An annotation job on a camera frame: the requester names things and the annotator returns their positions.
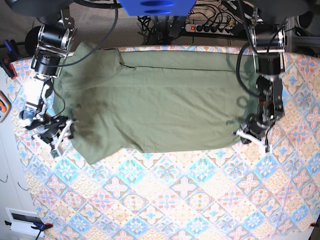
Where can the red black clamp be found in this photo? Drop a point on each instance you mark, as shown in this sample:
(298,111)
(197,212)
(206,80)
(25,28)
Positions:
(6,63)

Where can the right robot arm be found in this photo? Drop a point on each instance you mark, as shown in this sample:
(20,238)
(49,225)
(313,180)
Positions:
(54,40)

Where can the patterned tablecloth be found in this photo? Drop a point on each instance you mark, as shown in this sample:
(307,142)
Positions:
(231,193)

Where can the blue clamp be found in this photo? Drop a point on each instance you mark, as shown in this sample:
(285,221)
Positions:
(41,226)

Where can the white power strip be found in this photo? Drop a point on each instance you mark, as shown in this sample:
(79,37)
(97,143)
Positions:
(218,30)

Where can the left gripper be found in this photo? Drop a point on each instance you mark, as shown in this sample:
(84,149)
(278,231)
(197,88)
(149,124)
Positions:
(255,130)

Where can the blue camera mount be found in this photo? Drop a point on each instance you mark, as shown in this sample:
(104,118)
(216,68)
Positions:
(157,7)

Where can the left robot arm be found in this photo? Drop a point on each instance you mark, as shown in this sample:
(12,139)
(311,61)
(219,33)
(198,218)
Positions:
(267,40)

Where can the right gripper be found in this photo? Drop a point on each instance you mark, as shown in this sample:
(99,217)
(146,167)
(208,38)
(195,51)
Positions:
(53,130)

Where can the green t-shirt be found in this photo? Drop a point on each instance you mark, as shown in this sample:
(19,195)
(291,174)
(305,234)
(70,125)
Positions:
(153,101)

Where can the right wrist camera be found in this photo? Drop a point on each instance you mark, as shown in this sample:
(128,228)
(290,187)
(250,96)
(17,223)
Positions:
(57,152)

